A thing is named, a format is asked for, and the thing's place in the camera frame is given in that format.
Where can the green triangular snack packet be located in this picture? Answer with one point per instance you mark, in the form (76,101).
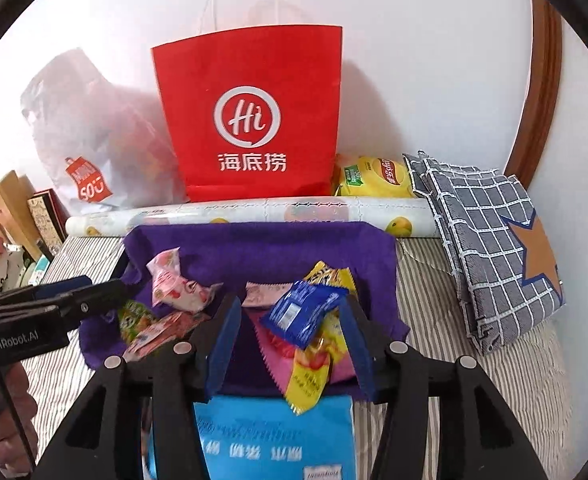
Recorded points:
(134,322)

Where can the grey plaid pillow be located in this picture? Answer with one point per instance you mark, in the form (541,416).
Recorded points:
(484,250)

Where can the yellow black-print snack packet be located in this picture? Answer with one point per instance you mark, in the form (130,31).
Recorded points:
(331,274)

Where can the blue tissue pack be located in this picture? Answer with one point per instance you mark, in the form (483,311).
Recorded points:
(269,445)

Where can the pink yellow snack packet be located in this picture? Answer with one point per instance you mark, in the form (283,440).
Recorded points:
(284,365)

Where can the white plastic bag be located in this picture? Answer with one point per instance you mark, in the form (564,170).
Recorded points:
(99,135)

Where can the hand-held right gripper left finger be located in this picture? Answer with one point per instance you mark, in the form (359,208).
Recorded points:
(224,345)

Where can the red paper bag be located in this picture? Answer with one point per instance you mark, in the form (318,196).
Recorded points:
(249,125)

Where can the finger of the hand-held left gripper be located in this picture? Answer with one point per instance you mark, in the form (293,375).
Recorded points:
(64,287)
(104,295)

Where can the fruit print paper roll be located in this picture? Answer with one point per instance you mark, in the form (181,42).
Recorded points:
(254,215)

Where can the white pink snack packet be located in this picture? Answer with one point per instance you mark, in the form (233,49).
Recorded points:
(196,294)

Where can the brown wooden door frame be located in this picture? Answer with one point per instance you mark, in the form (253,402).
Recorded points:
(539,100)

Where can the light pink snack packet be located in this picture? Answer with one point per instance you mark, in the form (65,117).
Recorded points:
(166,267)

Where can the yellow chips bag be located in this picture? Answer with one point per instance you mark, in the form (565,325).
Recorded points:
(374,177)

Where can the cluster of small cosmetic items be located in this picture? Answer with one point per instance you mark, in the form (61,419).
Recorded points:
(36,270)

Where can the pink grey snack packet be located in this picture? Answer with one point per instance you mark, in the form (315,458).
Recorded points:
(266,295)

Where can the pink strawberry snack packet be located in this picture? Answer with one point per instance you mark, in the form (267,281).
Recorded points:
(166,334)

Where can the person's left hand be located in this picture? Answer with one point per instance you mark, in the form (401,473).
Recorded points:
(16,410)

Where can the small blue snack packet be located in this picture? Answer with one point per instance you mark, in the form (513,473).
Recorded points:
(301,312)

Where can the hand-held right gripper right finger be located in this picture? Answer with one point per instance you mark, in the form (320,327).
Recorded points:
(361,360)

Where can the purple towel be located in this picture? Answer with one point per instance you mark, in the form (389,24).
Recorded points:
(259,250)

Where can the patterned book box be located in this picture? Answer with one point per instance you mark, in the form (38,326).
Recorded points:
(46,222)

